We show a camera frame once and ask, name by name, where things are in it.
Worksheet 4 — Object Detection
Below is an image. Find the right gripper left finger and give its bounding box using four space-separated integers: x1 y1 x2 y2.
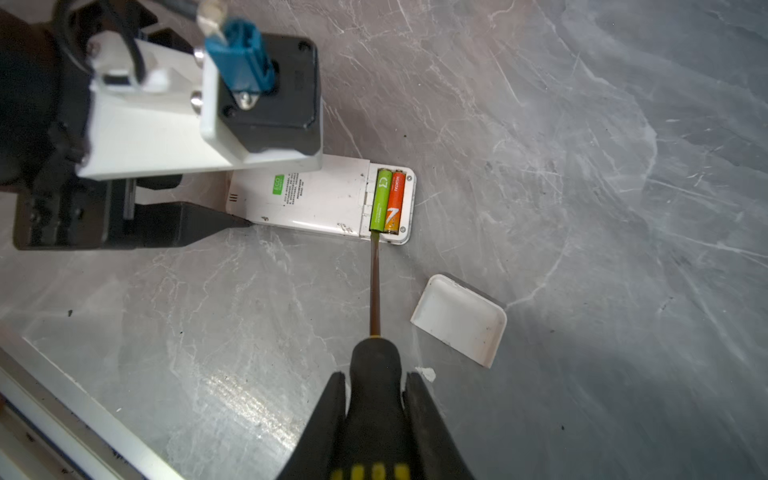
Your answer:
277 372 346 480

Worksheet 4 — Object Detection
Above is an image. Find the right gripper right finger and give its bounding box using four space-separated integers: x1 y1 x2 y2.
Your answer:
403 372 474 480

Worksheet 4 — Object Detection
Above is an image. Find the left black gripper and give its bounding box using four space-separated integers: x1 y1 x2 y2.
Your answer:
1 1 252 250

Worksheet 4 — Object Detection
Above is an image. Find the black yellow screwdriver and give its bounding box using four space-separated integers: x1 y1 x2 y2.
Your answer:
329 232 419 479

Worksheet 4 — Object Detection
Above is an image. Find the white battery cover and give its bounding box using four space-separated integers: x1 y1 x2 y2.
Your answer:
410 274 508 369

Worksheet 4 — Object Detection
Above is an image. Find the white remote control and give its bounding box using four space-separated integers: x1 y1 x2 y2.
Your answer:
227 155 417 245

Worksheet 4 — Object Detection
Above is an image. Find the green AA battery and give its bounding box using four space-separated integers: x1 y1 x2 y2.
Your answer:
370 169 393 233

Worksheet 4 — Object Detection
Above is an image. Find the small white paper scrap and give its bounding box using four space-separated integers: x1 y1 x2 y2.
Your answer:
415 367 436 383

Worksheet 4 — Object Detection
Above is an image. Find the orange AA battery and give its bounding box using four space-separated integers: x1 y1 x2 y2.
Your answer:
384 170 406 235

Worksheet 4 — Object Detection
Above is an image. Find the aluminium rail frame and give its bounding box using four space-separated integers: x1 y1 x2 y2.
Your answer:
1 327 181 479

